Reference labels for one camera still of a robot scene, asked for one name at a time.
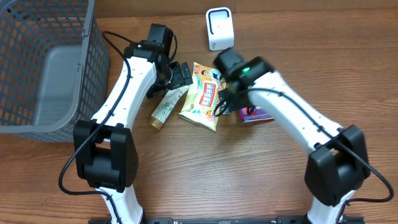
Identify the purple red sachet pack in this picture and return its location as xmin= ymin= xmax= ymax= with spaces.
xmin=239 ymin=106 xmax=274 ymax=123

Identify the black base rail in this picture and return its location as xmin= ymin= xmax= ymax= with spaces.
xmin=88 ymin=216 xmax=365 ymax=224

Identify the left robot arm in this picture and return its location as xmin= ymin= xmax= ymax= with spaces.
xmin=71 ymin=39 xmax=192 ymax=223

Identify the grey plastic mesh basket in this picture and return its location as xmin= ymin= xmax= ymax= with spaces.
xmin=1 ymin=0 xmax=109 ymax=142

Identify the beige snack bag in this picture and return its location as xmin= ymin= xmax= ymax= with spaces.
xmin=178 ymin=62 xmax=226 ymax=131

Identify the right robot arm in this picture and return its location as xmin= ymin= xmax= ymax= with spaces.
xmin=214 ymin=51 xmax=371 ymax=223

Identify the white barcode scanner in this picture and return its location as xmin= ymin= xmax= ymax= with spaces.
xmin=205 ymin=7 xmax=234 ymax=51

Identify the white gold-capped cream tube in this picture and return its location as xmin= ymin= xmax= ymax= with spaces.
xmin=149 ymin=86 xmax=189 ymax=130

